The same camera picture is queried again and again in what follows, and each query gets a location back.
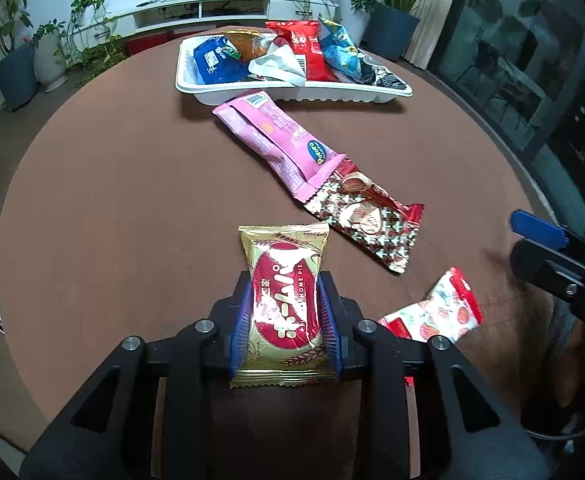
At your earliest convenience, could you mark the white television cabinet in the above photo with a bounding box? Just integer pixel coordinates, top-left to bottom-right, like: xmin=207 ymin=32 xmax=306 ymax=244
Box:
xmin=67 ymin=0 xmax=343 ymax=43

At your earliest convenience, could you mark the tall plant dark grey pot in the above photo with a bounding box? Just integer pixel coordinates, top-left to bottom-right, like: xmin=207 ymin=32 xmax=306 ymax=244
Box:
xmin=360 ymin=0 xmax=473 ymax=61

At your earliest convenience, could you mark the gold red snack packet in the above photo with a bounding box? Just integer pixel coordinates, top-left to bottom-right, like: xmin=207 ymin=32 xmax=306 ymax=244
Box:
xmin=230 ymin=223 xmax=338 ymax=390

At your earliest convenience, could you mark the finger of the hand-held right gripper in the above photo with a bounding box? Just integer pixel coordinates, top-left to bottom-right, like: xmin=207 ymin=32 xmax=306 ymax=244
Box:
xmin=510 ymin=210 xmax=585 ymax=273
xmin=510 ymin=237 xmax=585 ymax=318

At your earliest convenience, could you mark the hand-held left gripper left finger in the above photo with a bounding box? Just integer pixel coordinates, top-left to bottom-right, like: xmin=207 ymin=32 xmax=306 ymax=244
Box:
xmin=20 ymin=271 xmax=253 ymax=480

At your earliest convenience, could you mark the yellow orange snack packet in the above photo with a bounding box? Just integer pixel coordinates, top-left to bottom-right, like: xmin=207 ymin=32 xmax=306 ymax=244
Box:
xmin=221 ymin=29 xmax=276 ymax=61

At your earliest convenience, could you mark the black snack packet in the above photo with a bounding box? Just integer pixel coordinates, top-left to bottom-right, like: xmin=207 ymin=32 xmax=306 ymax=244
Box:
xmin=360 ymin=55 xmax=407 ymax=92

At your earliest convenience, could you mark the white plastic tray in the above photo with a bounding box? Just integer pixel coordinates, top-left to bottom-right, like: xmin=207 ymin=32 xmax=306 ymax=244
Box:
xmin=175 ymin=34 xmax=413 ymax=107

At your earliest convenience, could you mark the potted plant white pot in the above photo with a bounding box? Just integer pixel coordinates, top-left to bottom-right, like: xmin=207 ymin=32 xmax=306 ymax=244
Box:
xmin=31 ymin=20 xmax=69 ymax=93

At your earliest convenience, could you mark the white snack packet red edge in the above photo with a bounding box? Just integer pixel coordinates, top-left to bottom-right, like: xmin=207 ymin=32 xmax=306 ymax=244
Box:
xmin=248 ymin=42 xmax=307 ymax=88

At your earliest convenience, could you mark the brown patterned snack packet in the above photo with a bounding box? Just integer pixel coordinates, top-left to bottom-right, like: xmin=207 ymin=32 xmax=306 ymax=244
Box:
xmin=304 ymin=156 xmax=425 ymax=275

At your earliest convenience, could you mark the red white strawberry snack packet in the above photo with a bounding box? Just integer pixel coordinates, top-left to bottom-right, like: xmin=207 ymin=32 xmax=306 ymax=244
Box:
xmin=377 ymin=266 xmax=484 ymax=346

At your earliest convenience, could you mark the pink snack packet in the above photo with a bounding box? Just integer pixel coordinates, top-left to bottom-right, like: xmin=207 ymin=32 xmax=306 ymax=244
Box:
xmin=212 ymin=90 xmax=347 ymax=204

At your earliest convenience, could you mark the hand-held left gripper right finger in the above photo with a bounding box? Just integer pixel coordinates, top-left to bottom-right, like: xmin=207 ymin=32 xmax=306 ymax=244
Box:
xmin=317 ymin=271 xmax=548 ymax=480

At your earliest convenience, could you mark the green snack packet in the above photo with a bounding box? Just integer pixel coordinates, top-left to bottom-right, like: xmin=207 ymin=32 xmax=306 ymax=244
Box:
xmin=221 ymin=40 xmax=246 ymax=63

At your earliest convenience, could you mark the beige curtain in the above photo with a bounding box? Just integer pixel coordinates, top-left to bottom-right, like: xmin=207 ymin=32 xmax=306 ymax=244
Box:
xmin=405 ymin=0 xmax=462 ymax=68

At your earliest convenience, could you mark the trailing green plant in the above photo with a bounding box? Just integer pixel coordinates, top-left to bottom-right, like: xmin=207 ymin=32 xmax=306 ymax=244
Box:
xmin=65 ymin=0 xmax=128 ymax=68

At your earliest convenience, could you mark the large red snack packet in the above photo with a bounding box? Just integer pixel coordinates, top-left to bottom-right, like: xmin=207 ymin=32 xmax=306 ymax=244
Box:
xmin=265 ymin=20 xmax=338 ymax=82

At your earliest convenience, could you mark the red storage box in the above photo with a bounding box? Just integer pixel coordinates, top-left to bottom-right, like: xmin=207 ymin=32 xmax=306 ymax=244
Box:
xmin=125 ymin=35 xmax=173 ymax=56

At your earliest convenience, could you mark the glass window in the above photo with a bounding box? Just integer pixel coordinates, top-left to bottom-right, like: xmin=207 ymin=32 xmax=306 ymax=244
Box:
xmin=437 ymin=0 xmax=585 ymax=241

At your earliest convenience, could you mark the dark blue snack packet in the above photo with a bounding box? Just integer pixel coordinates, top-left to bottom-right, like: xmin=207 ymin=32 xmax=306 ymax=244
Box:
xmin=192 ymin=36 xmax=253 ymax=83

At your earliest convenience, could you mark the potted plant blue-grey pot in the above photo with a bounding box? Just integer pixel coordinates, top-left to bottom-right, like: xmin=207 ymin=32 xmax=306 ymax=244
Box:
xmin=0 ymin=0 xmax=40 ymax=111

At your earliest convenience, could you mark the light blue snack packet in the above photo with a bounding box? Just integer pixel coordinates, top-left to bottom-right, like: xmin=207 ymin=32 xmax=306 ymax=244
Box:
xmin=319 ymin=17 xmax=368 ymax=81

